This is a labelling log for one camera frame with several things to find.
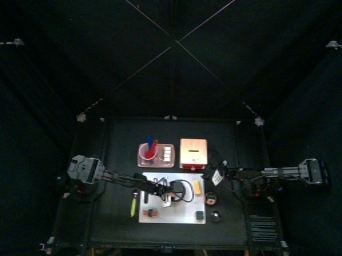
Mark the yellow toy food piece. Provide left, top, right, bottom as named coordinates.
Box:
left=191, top=179, right=203, bottom=196

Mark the yellow green pen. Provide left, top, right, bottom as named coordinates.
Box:
left=129, top=189, right=140, bottom=218

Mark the wooden box with red base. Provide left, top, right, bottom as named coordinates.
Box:
left=177, top=138, right=209, bottom=171

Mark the pink cup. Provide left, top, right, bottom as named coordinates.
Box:
left=137, top=142, right=160, bottom=161

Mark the white cutting board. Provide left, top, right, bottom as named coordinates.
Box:
left=137, top=171, right=207, bottom=225

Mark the thin white cord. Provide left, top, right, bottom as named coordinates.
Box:
left=176, top=42, right=260, bottom=118
left=81, top=46, right=172, bottom=115
left=179, top=0, right=236, bottom=41
left=122, top=0, right=173, bottom=38

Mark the red utensil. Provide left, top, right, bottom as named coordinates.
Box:
left=145, top=139, right=160, bottom=160

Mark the white text label sticker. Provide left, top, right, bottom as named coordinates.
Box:
left=248, top=214, right=279, bottom=247

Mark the white tag with black marks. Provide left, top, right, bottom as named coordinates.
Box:
left=209, top=169, right=224, bottom=187

